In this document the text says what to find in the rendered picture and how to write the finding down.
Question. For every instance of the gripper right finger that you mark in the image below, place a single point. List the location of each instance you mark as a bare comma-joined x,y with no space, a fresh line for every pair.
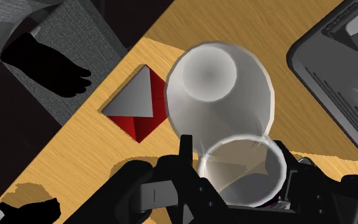
321,198

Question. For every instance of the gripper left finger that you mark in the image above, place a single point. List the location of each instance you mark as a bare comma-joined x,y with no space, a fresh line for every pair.
166,173

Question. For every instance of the white mug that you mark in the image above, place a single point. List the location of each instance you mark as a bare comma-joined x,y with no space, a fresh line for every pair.
222,111

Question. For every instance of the red and grey box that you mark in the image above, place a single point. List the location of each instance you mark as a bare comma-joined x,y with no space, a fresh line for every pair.
135,99

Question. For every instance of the wooden table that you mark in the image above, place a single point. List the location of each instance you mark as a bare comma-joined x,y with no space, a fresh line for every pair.
85,161

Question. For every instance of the grey box-shaped appliance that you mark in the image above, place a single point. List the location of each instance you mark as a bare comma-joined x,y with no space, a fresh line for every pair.
336,77

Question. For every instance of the black rounded object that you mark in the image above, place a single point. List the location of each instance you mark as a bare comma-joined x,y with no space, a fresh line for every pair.
33,212

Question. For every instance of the black foot-shaped figure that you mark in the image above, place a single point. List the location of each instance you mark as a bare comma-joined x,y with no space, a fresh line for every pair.
45,68

